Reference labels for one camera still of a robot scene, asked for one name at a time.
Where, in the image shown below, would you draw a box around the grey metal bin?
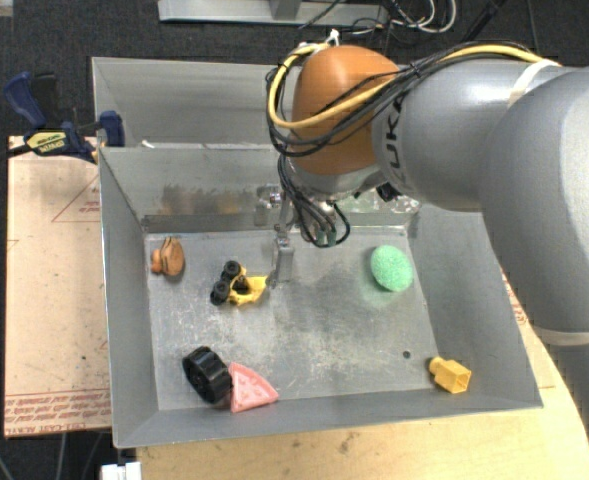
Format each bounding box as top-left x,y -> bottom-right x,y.
91,56 -> 545,450

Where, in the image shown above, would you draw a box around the black toy wheel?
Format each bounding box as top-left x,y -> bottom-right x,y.
181,345 -> 234,404

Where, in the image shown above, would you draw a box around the yellow square block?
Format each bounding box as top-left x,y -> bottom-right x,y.
427,355 -> 473,395

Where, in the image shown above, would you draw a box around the pink wedge toy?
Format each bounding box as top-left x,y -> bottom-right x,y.
228,361 -> 281,415

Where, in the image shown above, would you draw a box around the brown and orange toy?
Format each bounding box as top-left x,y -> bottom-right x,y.
149,235 -> 187,278

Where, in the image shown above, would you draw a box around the clear plastic object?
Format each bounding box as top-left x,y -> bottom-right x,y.
346,187 -> 421,215

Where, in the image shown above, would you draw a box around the brown cardboard board red print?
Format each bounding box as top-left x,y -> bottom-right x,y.
3,135 -> 530,440

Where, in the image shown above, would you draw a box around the green foam ball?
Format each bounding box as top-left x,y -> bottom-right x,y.
369,244 -> 415,293

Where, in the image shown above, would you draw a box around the yellow toy truck black wheels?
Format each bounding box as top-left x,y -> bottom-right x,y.
209,259 -> 270,308

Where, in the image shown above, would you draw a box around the black cylinder on white bracket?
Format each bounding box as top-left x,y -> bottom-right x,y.
374,181 -> 403,203

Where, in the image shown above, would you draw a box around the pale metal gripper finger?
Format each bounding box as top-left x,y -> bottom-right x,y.
277,239 -> 296,285
266,240 -> 281,289

